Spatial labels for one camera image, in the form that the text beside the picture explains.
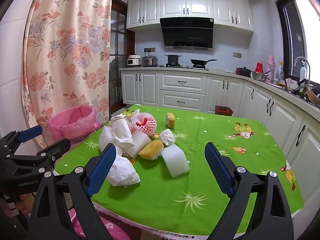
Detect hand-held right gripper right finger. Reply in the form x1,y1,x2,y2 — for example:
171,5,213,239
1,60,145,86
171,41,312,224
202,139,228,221
204,142,294,240

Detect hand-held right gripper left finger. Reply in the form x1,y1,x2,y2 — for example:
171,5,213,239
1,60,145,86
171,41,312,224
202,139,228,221
26,143,118,240

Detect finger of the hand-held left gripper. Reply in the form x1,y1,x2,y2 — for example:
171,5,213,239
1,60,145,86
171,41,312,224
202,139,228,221
6,139,72,173
0,126,43,155

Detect white plastic bag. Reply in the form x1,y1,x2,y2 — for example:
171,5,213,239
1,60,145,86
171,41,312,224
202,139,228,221
107,150,141,187

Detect pink trash bin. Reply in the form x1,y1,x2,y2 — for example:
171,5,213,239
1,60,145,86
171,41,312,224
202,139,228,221
48,105,101,144

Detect white tissue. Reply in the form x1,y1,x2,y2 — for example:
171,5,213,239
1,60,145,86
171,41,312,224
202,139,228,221
159,129,176,146

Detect pink foam fruit net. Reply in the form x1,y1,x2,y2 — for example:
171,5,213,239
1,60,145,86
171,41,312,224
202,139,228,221
131,112,157,133

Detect white foam block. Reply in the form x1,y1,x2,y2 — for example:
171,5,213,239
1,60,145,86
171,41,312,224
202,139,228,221
122,131,152,159
160,144,190,178
99,126,118,153

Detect green printed tablecloth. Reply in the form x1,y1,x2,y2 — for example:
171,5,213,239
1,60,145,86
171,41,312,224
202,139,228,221
54,104,304,237

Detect crumpled white printed wrapper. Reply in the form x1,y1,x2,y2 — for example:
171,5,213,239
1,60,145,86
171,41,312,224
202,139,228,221
110,115,135,148

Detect yellow sponge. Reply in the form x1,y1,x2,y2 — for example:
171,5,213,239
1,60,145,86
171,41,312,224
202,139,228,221
165,112,176,129
138,140,165,160

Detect brown floor bin red liner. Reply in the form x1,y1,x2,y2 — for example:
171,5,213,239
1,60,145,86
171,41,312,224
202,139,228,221
215,105,233,117

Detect white lower cabinets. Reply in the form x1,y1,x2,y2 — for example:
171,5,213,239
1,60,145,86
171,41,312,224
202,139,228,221
121,69,320,205

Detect white cabinets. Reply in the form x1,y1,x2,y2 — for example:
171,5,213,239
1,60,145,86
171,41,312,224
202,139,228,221
126,0,254,32
121,69,320,205

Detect floral curtain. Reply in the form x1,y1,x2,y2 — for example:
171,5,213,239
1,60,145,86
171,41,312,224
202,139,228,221
21,0,114,149

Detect red black casserole pot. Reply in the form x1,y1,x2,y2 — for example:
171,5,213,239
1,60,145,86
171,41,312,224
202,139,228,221
235,66,252,77

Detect steel bowl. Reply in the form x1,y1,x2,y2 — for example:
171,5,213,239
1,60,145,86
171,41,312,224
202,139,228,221
251,71,269,82

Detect gas stove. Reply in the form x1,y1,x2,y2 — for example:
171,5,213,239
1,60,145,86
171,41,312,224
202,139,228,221
165,64,209,70

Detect black wok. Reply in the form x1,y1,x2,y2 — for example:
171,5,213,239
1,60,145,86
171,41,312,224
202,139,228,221
190,59,217,67

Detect white rice cooker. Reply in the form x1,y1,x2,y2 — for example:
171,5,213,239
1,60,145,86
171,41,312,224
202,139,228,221
127,54,142,67

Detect pink thermos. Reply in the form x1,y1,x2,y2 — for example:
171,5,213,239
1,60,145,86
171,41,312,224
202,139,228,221
266,55,275,80

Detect yellow spray bottle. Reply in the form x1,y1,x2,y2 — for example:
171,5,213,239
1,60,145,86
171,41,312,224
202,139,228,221
277,60,285,80

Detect wooden framed glass door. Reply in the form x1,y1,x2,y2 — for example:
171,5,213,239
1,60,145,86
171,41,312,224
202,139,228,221
109,0,136,113

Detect steel pressure cooker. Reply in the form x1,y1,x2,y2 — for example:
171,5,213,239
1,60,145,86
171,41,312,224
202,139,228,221
141,56,158,67

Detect black cooking pot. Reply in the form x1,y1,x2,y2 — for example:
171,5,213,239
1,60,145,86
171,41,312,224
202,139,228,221
164,54,182,64

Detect white soap bottle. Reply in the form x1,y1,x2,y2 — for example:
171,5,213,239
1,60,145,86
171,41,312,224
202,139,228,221
299,61,307,82

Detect chrome faucet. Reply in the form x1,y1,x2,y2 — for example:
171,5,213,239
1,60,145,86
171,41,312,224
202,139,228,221
294,56,311,84

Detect black range hood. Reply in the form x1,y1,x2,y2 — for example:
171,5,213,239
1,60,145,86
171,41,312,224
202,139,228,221
159,17,214,51

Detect dark framed window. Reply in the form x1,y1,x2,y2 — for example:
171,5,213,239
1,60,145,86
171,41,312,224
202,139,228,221
276,0,320,85

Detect white upper cabinets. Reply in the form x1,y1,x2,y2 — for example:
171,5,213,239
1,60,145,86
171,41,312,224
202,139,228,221
126,0,254,32

